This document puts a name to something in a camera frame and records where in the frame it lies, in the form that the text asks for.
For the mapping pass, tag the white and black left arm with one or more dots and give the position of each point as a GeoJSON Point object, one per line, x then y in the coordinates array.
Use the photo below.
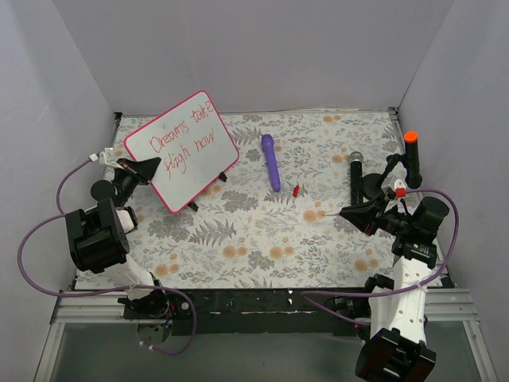
{"type": "Point", "coordinates": [97, 237]}

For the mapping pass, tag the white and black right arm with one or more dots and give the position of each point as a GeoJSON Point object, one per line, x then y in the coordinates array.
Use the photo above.
{"type": "Point", "coordinates": [396, 349]}

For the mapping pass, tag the white wire whiteboard stand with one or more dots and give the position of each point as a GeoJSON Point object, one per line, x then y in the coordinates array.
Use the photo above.
{"type": "Point", "coordinates": [192, 204]}

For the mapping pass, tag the pink framed whiteboard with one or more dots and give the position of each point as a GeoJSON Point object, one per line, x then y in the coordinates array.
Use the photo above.
{"type": "Point", "coordinates": [193, 144]}

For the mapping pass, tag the black stick with orange tip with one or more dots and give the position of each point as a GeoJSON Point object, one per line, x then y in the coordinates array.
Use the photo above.
{"type": "Point", "coordinates": [373, 182]}

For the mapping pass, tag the black microphone with grey head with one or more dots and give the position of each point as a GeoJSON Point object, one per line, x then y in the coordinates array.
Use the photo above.
{"type": "Point", "coordinates": [356, 177]}

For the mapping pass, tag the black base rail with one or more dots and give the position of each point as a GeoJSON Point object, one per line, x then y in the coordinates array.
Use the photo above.
{"type": "Point", "coordinates": [254, 311]}

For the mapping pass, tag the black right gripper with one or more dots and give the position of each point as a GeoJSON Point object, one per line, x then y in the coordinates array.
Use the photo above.
{"type": "Point", "coordinates": [374, 217]}

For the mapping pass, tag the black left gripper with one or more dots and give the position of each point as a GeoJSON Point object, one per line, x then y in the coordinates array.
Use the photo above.
{"type": "Point", "coordinates": [130, 173]}

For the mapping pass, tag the floral patterned table mat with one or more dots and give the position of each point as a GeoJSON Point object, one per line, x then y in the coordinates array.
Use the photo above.
{"type": "Point", "coordinates": [245, 235]}

